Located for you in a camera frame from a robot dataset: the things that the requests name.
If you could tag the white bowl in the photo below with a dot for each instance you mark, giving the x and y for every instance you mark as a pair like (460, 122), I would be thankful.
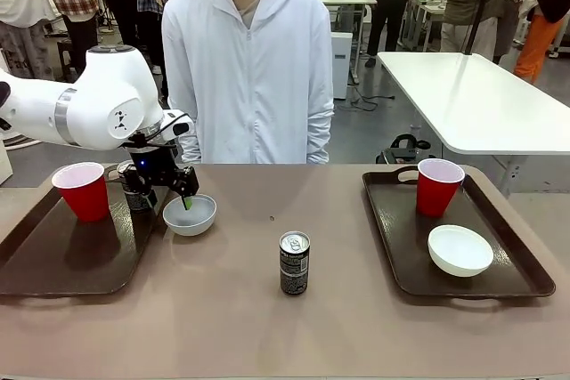
(461, 251)

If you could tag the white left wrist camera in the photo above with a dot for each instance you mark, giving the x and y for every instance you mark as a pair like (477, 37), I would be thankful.
(189, 127)

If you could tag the person in black trousers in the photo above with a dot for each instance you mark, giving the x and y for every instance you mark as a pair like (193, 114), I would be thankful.
(387, 15)

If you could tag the pale blue bowl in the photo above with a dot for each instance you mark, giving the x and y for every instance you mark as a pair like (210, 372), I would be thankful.
(196, 222)

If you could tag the black pole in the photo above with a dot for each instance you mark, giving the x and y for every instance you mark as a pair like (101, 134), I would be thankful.
(481, 2)

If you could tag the brown plastic tray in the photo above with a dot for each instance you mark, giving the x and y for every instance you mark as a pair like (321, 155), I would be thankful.
(67, 255)
(401, 242)

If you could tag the person in orange trousers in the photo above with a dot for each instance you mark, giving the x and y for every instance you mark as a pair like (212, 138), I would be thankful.
(536, 42)

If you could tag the black floor device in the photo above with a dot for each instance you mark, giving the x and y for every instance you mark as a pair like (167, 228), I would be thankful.
(403, 148)

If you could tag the red plastic cup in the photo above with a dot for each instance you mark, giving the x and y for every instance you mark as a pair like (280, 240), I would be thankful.
(436, 195)
(87, 202)

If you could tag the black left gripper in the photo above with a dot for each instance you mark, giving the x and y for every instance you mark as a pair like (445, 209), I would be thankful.
(153, 166)

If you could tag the dark stool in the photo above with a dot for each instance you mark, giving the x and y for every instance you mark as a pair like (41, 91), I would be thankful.
(64, 57)

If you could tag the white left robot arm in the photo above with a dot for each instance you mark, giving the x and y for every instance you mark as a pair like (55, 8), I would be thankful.
(98, 99)

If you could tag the person's right forearm white sleeve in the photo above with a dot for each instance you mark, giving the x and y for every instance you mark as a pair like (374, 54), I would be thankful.
(187, 144)

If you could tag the white computer case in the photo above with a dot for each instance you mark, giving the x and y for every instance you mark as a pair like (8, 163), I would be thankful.
(340, 64)

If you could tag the person's left forearm white sleeve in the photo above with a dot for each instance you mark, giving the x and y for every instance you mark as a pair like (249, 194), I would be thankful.
(318, 135)

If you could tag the large white table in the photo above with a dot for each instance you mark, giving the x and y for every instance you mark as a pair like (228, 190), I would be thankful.
(467, 99)

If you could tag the person in white hoodie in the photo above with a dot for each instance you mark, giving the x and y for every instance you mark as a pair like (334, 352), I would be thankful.
(247, 86)

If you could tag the black drink can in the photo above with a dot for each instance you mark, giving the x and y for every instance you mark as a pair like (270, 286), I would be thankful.
(135, 204)
(294, 269)

